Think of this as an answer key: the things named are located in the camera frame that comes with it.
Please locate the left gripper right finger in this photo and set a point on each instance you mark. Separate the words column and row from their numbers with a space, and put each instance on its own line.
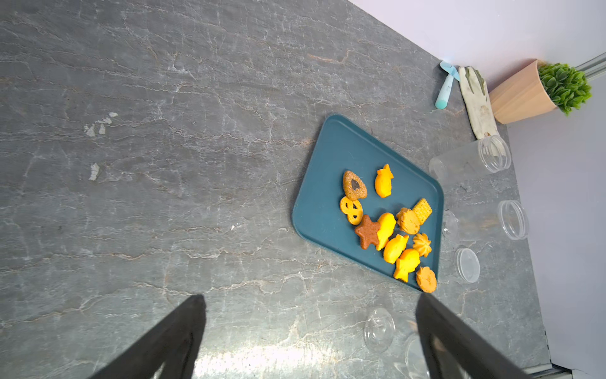
column 451, row 347

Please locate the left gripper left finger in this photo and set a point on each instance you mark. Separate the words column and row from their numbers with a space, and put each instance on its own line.
column 170, row 347

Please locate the clear jar with cookies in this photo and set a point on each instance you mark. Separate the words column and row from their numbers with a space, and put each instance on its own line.
column 491, row 221

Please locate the round brown cookie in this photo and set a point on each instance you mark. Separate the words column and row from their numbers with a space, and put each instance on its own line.
column 426, row 279

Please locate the yellow swirl flower cookie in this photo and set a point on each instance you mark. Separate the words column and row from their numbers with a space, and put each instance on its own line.
column 422, row 244

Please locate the round ridged orange cookie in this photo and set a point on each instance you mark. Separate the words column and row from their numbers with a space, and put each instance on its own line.
column 408, row 221

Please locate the yellow square cracker cookie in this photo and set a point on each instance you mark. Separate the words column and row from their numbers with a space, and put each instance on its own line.
column 422, row 210

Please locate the dark brown star cookie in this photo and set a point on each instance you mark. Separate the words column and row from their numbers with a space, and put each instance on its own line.
column 367, row 231

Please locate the brown pretzel cookie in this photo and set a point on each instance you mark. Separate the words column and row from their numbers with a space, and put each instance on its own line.
column 352, row 209

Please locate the teal plastic tray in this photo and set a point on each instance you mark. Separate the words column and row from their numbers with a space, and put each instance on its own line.
column 343, row 146

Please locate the orange fish cookie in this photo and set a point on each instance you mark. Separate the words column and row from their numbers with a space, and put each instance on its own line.
column 383, row 185

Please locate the brown heart cookie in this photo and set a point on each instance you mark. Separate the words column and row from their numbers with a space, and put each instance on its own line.
column 353, row 187

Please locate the light blue garden trowel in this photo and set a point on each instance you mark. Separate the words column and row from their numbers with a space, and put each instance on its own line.
column 445, row 91

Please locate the beige gardening glove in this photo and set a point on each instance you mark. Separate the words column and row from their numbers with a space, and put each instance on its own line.
column 478, row 105

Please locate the potted green plant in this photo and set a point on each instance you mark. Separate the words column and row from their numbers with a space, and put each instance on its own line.
column 537, row 89

